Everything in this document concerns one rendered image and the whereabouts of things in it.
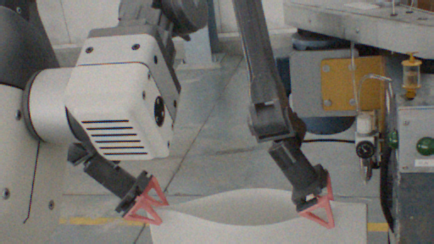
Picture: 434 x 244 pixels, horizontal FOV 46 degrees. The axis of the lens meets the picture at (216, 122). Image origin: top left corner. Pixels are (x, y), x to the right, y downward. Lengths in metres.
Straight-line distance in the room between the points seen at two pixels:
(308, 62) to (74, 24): 5.81
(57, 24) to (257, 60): 6.08
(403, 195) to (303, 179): 0.22
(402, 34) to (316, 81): 0.32
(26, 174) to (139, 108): 0.17
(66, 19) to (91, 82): 6.35
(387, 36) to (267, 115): 0.26
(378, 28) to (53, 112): 0.63
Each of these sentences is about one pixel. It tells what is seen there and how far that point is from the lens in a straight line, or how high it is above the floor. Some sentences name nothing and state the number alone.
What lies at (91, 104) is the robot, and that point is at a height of 1.47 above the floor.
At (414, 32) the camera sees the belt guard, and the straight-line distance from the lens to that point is 0.95.
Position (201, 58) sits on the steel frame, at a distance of 5.91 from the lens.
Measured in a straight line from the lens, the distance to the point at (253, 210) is 1.21.
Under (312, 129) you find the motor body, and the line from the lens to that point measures 1.31.
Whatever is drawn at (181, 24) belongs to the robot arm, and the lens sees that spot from 0.70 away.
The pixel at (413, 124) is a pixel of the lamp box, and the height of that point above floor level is 1.32.
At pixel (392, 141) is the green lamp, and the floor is 1.29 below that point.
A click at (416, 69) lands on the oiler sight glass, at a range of 0.85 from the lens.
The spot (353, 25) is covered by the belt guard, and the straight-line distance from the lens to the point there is 1.06.
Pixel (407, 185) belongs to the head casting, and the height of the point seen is 1.19.
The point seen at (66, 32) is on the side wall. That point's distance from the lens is 6.96.
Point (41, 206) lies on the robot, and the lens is 0.67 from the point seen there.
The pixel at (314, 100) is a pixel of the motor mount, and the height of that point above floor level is 1.20.
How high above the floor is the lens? 1.64
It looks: 22 degrees down
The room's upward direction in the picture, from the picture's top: 7 degrees counter-clockwise
